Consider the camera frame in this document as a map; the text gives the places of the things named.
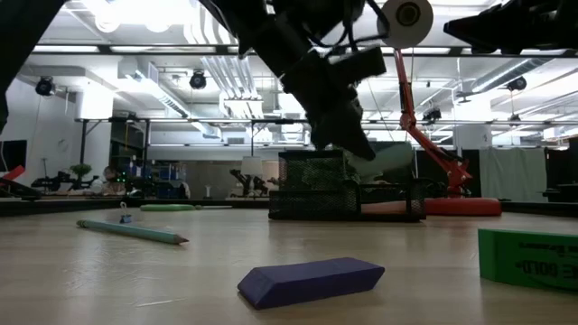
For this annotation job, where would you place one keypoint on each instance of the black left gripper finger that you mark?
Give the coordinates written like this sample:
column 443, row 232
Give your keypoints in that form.
column 343, row 140

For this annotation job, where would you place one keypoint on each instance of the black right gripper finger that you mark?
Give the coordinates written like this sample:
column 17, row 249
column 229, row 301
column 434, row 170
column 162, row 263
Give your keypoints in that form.
column 478, row 29

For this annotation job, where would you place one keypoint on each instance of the purple eraser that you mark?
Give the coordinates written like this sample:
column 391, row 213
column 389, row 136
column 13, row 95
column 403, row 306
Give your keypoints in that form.
column 307, row 282

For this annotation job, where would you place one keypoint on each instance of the green eraser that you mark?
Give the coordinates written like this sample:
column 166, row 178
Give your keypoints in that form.
column 528, row 259

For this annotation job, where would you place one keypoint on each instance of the teal pencil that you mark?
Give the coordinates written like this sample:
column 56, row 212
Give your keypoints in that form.
column 135, row 231

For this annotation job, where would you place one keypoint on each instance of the blue binder clip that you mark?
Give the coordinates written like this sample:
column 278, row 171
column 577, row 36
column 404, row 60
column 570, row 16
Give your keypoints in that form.
column 125, row 219

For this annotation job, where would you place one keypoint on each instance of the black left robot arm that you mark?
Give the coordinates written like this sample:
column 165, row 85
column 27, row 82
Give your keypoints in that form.
column 20, row 54

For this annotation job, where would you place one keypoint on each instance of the black background robot arm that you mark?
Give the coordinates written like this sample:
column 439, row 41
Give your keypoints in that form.
column 248, row 182
column 54, row 182

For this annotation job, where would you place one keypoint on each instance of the black mesh desk organizer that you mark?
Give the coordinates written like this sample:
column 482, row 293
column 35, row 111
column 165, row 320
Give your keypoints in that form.
column 311, row 203

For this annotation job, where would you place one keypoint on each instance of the black ceiling spotlight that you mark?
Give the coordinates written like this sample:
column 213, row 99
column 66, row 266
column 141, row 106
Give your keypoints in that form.
column 198, row 81
column 45, row 86
column 517, row 84

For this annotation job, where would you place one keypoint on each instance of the pink sticky note pad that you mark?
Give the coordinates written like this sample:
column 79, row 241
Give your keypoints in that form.
column 384, row 208

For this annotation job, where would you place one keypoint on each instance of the white lampshade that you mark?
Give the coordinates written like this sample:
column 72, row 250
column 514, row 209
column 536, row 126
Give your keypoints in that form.
column 251, row 166

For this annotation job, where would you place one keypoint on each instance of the red desk lamp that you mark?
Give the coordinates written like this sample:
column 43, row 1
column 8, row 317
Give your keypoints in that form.
column 460, row 207

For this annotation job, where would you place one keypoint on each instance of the pale green curtain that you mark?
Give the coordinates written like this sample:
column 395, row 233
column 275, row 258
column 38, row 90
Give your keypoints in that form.
column 512, row 176

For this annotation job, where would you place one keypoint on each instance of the black cabinet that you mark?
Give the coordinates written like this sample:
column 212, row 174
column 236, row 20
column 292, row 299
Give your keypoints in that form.
column 564, row 171

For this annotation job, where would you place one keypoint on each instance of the blue storage bins shelf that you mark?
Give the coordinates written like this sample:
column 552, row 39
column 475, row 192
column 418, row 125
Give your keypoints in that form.
column 167, row 173

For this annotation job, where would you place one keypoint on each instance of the person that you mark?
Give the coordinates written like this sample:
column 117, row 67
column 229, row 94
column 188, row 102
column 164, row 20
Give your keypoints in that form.
column 108, row 180

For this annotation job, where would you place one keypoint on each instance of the small background plant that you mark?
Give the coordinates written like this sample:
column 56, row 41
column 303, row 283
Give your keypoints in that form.
column 81, row 170

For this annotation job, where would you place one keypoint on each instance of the red and black device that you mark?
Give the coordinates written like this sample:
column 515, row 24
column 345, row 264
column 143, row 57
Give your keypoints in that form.
column 13, row 173

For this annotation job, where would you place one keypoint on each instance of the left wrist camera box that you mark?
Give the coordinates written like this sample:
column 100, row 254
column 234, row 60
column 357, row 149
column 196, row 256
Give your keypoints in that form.
column 361, row 65

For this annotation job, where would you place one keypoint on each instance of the black background frame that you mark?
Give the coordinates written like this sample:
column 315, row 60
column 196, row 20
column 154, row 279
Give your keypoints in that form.
column 83, row 140

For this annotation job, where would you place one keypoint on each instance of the black wall monitor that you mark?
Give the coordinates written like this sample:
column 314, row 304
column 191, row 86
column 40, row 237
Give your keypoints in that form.
column 12, row 155

